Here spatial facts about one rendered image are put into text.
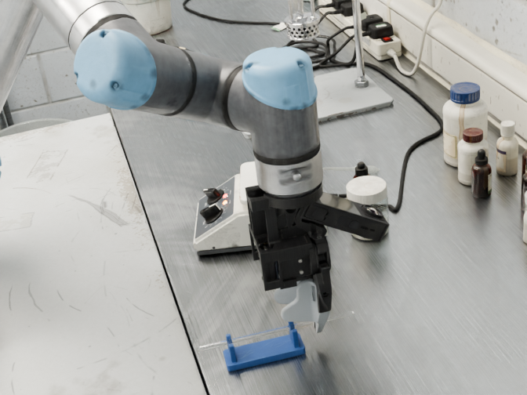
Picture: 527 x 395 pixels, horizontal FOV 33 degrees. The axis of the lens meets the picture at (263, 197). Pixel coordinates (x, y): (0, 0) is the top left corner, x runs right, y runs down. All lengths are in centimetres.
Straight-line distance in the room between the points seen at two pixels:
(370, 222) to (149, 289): 39
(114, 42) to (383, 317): 52
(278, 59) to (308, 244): 22
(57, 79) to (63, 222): 234
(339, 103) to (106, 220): 53
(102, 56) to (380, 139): 81
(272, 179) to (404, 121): 73
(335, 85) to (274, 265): 85
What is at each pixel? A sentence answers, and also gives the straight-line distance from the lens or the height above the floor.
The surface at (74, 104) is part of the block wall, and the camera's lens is 387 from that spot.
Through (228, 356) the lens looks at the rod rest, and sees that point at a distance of 114.
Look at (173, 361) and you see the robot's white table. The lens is 116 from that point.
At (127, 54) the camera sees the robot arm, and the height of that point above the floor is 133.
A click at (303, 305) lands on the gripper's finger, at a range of 108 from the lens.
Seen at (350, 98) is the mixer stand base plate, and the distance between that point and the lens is 177.
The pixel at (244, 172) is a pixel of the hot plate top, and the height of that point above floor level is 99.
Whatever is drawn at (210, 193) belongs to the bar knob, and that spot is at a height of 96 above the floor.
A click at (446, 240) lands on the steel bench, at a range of 133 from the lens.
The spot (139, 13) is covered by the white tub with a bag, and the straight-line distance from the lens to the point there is 229.
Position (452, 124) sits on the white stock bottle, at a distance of 148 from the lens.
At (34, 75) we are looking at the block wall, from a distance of 382.
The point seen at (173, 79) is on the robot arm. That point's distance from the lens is 93.
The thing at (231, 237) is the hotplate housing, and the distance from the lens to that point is 132.
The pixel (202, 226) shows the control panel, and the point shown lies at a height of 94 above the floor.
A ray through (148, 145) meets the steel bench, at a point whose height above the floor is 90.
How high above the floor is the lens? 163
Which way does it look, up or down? 30 degrees down
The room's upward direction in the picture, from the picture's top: 8 degrees counter-clockwise
